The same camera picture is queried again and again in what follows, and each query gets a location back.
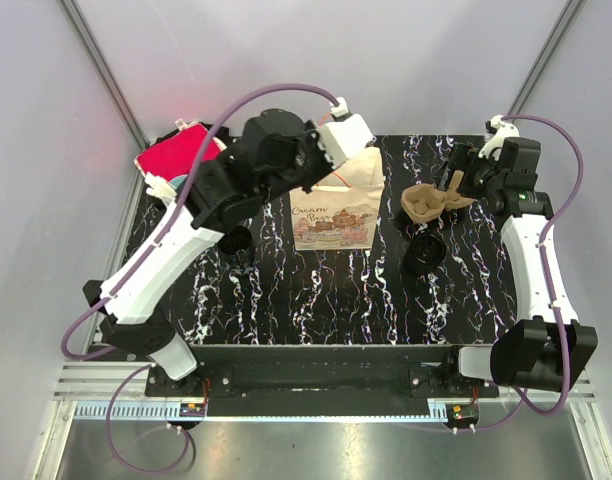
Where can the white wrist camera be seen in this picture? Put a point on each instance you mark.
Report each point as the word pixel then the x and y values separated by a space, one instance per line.
pixel 498 130
pixel 345 136

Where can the white stirrer sticks bundle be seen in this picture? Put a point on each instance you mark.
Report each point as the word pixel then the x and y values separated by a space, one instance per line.
pixel 159 188

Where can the red napkin stack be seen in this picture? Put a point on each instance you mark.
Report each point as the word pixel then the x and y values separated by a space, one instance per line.
pixel 172 156

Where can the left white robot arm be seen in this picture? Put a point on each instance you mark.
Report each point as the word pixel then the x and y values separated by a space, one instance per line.
pixel 222 194

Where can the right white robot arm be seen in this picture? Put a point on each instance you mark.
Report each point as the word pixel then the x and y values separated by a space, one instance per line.
pixel 547 348

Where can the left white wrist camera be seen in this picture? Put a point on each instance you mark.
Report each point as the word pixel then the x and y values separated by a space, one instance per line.
pixel 345 136

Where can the black cup stack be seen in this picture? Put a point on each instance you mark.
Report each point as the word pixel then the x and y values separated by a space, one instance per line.
pixel 425 253
pixel 237 247

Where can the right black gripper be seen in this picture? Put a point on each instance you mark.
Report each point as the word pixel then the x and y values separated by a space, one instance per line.
pixel 464 158

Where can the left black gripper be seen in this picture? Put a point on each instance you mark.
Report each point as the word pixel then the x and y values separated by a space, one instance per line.
pixel 311 138

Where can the aluminium rail frame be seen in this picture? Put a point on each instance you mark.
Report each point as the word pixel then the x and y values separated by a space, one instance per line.
pixel 112 390

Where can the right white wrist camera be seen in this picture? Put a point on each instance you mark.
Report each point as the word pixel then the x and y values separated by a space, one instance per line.
pixel 498 130

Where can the cream bear paper bag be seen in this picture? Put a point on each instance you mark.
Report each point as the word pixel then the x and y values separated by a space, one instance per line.
pixel 341 210

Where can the black napkin tray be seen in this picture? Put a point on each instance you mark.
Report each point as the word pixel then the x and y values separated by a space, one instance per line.
pixel 222 139

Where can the light blue cup holder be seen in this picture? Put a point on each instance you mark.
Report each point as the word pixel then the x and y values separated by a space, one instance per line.
pixel 178 182

